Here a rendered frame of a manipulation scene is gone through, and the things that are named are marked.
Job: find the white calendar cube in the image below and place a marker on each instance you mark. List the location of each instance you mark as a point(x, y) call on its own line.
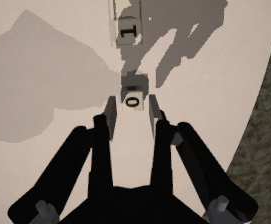
point(132, 98)
point(128, 31)

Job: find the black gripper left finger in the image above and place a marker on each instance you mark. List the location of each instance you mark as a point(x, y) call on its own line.
point(45, 201)

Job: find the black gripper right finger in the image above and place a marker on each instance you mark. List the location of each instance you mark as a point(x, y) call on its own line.
point(223, 200)

